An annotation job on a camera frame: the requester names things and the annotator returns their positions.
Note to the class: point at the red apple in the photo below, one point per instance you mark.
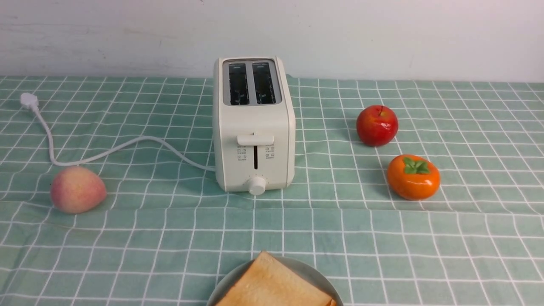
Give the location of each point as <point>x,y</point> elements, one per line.
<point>377,125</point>

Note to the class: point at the orange persimmon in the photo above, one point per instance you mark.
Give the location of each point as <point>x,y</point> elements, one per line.
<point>412,177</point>

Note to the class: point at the pink peach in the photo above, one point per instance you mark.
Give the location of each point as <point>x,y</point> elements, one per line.
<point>76,190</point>

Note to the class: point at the white toaster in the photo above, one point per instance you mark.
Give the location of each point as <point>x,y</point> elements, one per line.
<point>253,125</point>

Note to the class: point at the toast slice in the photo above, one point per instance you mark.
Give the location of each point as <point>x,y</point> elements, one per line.
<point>268,282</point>

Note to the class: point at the green checkered tablecloth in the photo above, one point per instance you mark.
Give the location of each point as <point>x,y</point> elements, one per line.
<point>167,233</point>

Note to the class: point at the grey plate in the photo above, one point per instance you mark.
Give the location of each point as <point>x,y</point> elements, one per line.
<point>307,272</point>

